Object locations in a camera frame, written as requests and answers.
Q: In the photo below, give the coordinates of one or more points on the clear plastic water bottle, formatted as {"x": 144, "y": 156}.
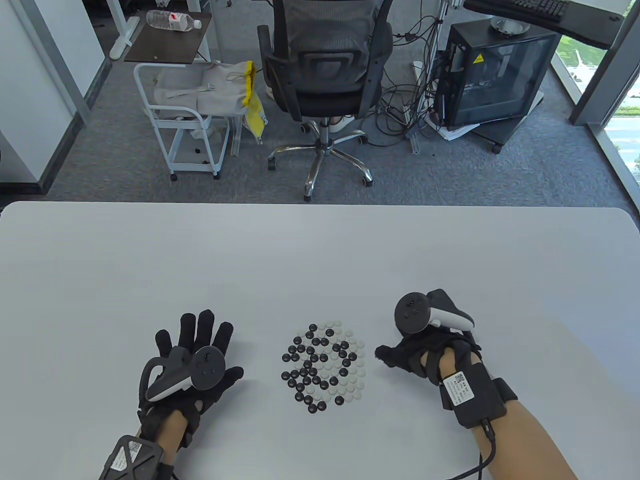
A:
{"x": 170, "y": 20}

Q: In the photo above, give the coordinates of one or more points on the person's right hand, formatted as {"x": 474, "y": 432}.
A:
{"x": 410, "y": 350}

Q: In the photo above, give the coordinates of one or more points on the black desk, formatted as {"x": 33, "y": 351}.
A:
{"x": 585, "y": 25}

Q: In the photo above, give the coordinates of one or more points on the person's right forearm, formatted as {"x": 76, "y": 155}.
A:
{"x": 530, "y": 440}

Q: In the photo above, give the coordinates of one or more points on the aluminium profile stand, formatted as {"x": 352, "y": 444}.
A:
{"x": 416, "y": 142}

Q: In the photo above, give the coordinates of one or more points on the small brown side table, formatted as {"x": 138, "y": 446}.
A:
{"x": 165, "y": 47}

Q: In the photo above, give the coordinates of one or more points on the black boxed wrist camera module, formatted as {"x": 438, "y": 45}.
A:
{"x": 475, "y": 400}

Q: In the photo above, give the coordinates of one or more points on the yellow plastic bag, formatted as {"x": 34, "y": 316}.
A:
{"x": 255, "y": 117}

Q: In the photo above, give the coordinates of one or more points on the black rolling platform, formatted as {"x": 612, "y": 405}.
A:
{"x": 500, "y": 131}

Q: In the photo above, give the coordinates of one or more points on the white desk leg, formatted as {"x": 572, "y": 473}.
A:
{"x": 125, "y": 40}

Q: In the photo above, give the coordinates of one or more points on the black computer tower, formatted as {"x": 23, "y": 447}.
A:
{"x": 500, "y": 75}

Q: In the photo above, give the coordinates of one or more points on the white metal cart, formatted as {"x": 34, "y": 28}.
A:
{"x": 190, "y": 162}

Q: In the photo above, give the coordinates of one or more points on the white papers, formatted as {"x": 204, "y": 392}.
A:
{"x": 455, "y": 132}

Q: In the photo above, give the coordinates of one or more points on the person's left hand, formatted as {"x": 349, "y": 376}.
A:
{"x": 192, "y": 330}

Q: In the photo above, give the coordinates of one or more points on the black framed wrist camera module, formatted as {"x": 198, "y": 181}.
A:
{"x": 127, "y": 457}

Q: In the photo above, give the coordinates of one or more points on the black white hand controller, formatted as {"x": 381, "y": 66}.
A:
{"x": 412, "y": 312}
{"x": 207, "y": 367}

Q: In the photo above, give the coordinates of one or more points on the pile of mixed go stones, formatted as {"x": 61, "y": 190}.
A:
{"x": 313, "y": 327}

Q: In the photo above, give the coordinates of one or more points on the white bowl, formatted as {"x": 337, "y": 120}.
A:
{"x": 510, "y": 27}

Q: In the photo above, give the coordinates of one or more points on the black keyboard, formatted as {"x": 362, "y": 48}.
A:
{"x": 542, "y": 7}

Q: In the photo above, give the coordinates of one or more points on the black mesh office chair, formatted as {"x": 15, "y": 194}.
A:
{"x": 325, "y": 100}

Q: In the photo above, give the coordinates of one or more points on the grey fabric bag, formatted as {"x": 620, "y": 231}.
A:
{"x": 220, "y": 90}

